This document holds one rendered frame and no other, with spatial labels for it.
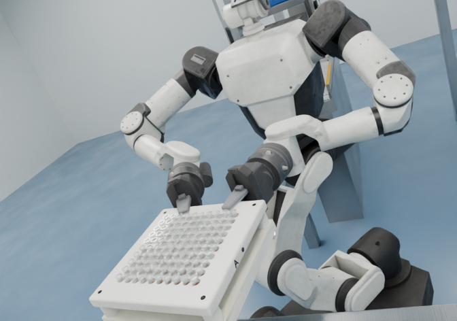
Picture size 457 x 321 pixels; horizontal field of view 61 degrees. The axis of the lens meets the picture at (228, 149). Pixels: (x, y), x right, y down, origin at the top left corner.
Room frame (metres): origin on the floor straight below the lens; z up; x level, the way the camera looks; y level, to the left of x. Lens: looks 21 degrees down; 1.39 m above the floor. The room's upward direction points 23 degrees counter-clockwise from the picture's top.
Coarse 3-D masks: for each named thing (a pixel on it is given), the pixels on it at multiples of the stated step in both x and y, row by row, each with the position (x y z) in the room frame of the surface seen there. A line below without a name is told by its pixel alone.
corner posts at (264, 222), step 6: (264, 216) 0.61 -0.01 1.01; (264, 222) 0.60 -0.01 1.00; (258, 228) 0.61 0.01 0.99; (264, 228) 0.60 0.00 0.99; (108, 312) 0.54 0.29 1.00; (114, 312) 0.54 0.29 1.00; (216, 312) 0.43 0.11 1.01; (204, 318) 0.43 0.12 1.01; (210, 318) 0.43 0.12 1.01; (216, 318) 0.43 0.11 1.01; (222, 318) 0.43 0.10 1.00
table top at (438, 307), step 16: (448, 304) 0.43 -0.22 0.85; (240, 320) 0.57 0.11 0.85; (256, 320) 0.55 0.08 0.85; (272, 320) 0.54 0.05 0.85; (288, 320) 0.52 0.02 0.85; (304, 320) 0.51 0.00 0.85; (320, 320) 0.50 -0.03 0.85; (336, 320) 0.48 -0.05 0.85; (352, 320) 0.47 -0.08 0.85; (368, 320) 0.46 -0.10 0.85; (384, 320) 0.45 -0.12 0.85; (400, 320) 0.44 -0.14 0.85; (416, 320) 0.43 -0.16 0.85; (432, 320) 0.42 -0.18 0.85; (448, 320) 0.40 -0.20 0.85
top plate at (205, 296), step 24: (240, 216) 0.60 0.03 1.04; (240, 240) 0.53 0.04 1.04; (120, 264) 0.61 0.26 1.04; (216, 264) 0.50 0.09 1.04; (120, 288) 0.54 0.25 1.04; (144, 288) 0.51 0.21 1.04; (168, 288) 0.49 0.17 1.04; (192, 288) 0.47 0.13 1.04; (216, 288) 0.45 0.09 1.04; (168, 312) 0.46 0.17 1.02; (192, 312) 0.43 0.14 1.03
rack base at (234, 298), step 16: (272, 224) 0.61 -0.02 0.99; (256, 240) 0.58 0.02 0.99; (256, 256) 0.54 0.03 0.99; (240, 272) 0.52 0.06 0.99; (256, 272) 0.53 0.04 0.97; (240, 288) 0.48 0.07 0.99; (224, 304) 0.46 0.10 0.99; (240, 304) 0.47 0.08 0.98; (112, 320) 0.54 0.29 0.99; (128, 320) 0.52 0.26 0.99; (144, 320) 0.50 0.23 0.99; (160, 320) 0.49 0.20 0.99; (176, 320) 0.47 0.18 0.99; (192, 320) 0.46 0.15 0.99; (224, 320) 0.43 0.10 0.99
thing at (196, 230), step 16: (176, 224) 0.66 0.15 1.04; (192, 224) 0.62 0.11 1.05; (208, 224) 0.60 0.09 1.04; (160, 240) 0.62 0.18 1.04; (176, 240) 0.60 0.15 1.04; (192, 240) 0.57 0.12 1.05; (208, 240) 0.55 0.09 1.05; (144, 256) 0.59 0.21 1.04; (160, 256) 0.57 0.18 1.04; (176, 256) 0.55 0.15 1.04; (192, 256) 0.53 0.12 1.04; (144, 272) 0.56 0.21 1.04; (160, 272) 0.54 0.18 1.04; (176, 272) 0.52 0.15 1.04; (192, 272) 0.50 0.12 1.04
